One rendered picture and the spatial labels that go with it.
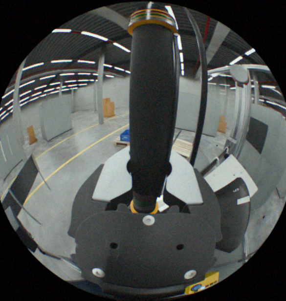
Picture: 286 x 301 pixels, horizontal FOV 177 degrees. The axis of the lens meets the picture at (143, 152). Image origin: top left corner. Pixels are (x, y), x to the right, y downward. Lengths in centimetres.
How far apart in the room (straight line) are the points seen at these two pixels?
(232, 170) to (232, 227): 37
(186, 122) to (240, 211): 553
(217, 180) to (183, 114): 517
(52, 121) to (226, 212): 647
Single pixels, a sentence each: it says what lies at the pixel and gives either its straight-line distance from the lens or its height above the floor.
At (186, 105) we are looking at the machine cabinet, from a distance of 553.
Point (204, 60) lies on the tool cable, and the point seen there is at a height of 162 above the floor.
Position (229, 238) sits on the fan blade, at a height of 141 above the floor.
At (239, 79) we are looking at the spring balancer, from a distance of 79.
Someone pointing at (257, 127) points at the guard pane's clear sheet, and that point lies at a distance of 81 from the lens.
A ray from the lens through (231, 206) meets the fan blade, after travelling 24.
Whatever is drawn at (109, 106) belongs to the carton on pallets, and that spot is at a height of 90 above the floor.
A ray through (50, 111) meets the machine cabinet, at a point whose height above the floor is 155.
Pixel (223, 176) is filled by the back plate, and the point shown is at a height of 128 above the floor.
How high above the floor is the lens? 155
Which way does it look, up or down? 30 degrees down
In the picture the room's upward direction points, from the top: 2 degrees clockwise
